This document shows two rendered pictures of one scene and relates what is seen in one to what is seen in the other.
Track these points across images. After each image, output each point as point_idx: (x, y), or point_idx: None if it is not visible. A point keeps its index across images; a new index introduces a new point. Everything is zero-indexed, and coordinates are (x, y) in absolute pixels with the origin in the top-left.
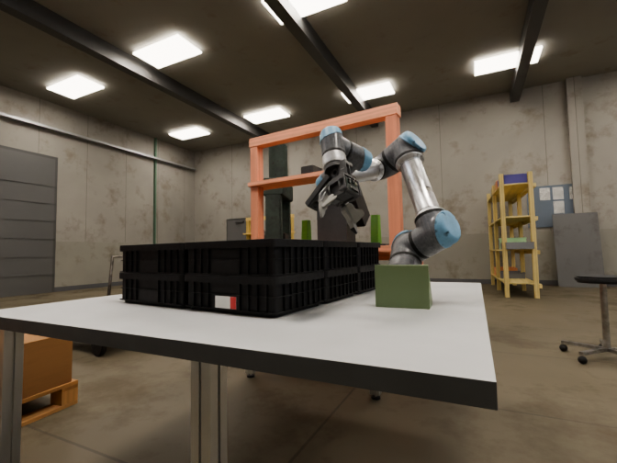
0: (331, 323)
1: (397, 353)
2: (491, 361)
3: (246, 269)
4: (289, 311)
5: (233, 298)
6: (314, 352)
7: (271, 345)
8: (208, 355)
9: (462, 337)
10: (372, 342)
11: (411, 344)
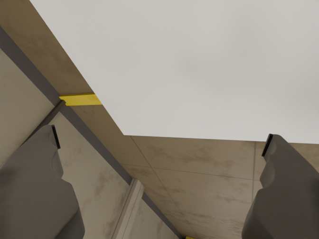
0: (171, 2)
1: (125, 101)
2: (148, 135)
3: None
4: None
5: None
6: (80, 58)
7: (54, 13)
8: None
9: (190, 126)
10: (133, 81)
11: (150, 104)
